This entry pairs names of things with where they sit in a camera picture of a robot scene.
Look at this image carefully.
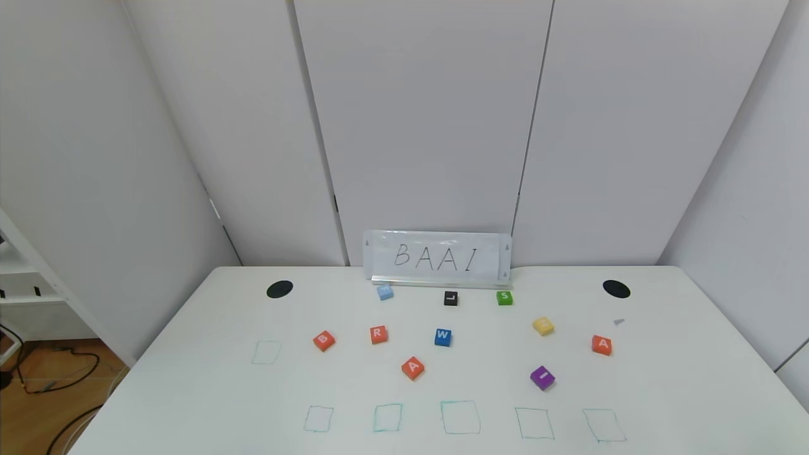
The white BAAI sign card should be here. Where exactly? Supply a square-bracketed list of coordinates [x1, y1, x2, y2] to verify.
[363, 230, 513, 282]

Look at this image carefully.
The metal-framed whiteboard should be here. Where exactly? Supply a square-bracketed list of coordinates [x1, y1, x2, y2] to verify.
[370, 274, 514, 290]

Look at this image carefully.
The black floor cable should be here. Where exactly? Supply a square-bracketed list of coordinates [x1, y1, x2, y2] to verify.
[44, 404, 105, 455]
[0, 322, 102, 396]

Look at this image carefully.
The white shelf frame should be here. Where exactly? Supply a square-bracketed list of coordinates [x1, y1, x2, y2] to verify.
[0, 209, 137, 367]

